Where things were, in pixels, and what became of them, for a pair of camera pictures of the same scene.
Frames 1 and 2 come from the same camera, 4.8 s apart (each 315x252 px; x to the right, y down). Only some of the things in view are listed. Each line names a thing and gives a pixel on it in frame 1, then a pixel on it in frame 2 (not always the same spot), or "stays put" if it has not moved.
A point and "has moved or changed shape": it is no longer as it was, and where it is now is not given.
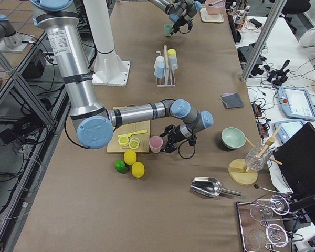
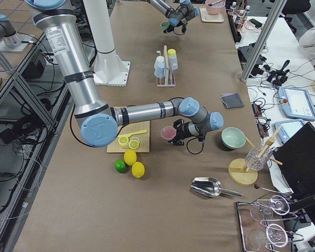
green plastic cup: (168, 29) has moved or changed shape
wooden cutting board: (113, 146) stays put
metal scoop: (211, 187) stays put
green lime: (120, 166) stays put
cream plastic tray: (206, 17) stays put
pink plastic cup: (155, 143) has moved or changed shape
